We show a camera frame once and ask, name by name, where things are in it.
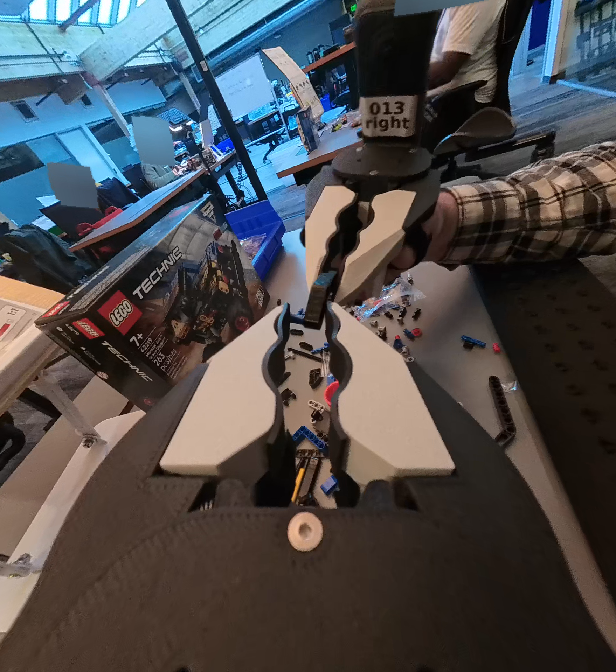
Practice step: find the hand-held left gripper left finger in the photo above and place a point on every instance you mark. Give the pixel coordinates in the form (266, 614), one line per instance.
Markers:
(224, 414)

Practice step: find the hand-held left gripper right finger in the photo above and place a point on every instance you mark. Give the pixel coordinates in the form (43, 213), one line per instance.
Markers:
(392, 414)

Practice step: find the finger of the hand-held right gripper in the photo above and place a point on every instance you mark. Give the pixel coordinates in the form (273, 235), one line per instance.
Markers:
(386, 225)
(321, 225)

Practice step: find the black beam piece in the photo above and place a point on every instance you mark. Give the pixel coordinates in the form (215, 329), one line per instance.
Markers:
(318, 304)

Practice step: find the person's right forearm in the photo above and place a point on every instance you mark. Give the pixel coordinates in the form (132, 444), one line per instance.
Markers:
(549, 204)

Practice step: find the wooden office desk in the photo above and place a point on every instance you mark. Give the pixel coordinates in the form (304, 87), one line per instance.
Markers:
(145, 204)
(308, 157)

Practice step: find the person's right hand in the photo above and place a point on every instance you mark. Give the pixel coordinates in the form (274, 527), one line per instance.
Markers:
(444, 225)

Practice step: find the red toy wheel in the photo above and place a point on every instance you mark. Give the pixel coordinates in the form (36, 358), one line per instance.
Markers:
(331, 393)

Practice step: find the blue plastic bin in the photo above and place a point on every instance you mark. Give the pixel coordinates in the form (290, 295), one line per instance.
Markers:
(255, 231)

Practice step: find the clear bag of small pieces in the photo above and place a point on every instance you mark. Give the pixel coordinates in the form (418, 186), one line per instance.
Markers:
(386, 302)

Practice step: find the blue angled beam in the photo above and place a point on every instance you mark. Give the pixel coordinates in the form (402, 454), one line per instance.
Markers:
(308, 435)

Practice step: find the pile of black building pieces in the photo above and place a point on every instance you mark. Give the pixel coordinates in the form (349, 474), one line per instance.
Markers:
(313, 375)

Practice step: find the yellow axle rod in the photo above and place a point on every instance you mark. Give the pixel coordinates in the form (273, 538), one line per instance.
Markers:
(298, 483)

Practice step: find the black bent beam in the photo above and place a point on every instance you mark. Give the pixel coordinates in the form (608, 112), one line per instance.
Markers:
(499, 404)

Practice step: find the blue and black pin piece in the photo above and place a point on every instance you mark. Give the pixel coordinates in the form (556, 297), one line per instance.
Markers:
(473, 341)

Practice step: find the black office chair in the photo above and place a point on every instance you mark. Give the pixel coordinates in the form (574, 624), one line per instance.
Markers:
(491, 126)

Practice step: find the dark printed toy box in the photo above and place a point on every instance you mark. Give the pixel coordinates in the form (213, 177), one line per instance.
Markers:
(155, 315)

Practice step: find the whiteboard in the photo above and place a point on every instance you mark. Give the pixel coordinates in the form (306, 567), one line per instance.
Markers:
(245, 84)

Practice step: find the black steel column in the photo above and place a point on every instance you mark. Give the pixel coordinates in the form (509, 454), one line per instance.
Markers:
(208, 94)

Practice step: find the black backpack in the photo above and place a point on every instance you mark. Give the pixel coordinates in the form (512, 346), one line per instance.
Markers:
(34, 257)

